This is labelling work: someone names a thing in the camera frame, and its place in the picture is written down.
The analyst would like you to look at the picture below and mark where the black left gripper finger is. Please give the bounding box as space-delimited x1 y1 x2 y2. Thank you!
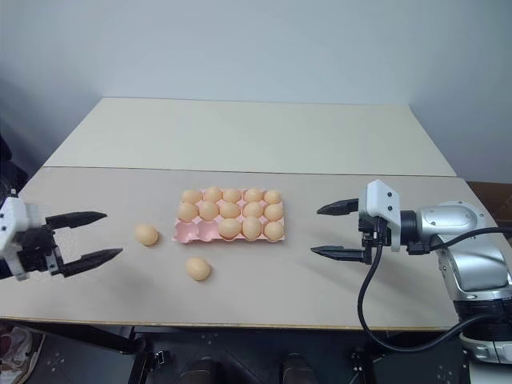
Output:
44 210 108 232
58 247 124 279

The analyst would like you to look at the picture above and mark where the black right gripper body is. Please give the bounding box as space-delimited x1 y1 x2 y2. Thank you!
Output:
358 215 392 266

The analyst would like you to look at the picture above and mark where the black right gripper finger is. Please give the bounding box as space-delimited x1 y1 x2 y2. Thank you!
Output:
316 196 361 218
310 244 367 263

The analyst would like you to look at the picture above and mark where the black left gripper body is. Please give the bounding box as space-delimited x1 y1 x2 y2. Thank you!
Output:
10 225 66 278

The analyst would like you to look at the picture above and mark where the pink egg carton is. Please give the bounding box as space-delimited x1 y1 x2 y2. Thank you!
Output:
171 187 287 244

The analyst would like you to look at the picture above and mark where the dark object beside table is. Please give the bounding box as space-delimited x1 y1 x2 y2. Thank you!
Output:
0 130 30 201

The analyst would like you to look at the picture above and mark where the white pink sneaker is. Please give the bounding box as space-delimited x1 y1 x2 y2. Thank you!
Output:
0 325 34 378

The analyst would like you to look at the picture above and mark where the dark rounded shape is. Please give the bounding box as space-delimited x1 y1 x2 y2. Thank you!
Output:
281 351 310 384
186 354 220 384

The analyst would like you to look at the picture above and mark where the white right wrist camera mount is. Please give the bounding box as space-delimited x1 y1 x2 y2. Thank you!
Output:
356 179 402 254

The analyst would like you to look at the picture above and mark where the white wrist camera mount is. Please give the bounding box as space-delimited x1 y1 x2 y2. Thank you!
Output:
356 179 402 254
0 197 42 282

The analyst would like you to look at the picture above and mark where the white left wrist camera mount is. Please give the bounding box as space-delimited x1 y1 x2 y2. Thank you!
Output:
0 197 42 282

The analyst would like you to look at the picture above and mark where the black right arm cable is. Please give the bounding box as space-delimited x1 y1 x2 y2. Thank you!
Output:
356 226 512 354

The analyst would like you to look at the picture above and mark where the black metal table frame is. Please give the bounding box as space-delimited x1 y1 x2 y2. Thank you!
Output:
0 318 471 384

